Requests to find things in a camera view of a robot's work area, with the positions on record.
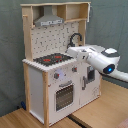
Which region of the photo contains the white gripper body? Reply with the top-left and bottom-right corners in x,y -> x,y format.
67,46 -> 97,61

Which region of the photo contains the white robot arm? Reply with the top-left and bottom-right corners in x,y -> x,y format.
67,45 -> 128,82

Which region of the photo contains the wooden toy kitchen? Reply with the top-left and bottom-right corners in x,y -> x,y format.
20,1 -> 107,126

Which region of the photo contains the black toy faucet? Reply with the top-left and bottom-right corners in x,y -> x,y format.
67,33 -> 82,49

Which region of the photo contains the red stove knob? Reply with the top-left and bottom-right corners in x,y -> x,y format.
54,73 -> 60,79
71,66 -> 79,73

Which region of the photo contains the black toy stovetop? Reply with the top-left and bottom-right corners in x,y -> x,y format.
34,53 -> 71,67

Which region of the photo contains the toy oven door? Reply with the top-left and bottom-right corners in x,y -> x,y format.
55,81 -> 74,111

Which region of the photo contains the grey range hood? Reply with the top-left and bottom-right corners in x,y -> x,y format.
35,5 -> 64,27

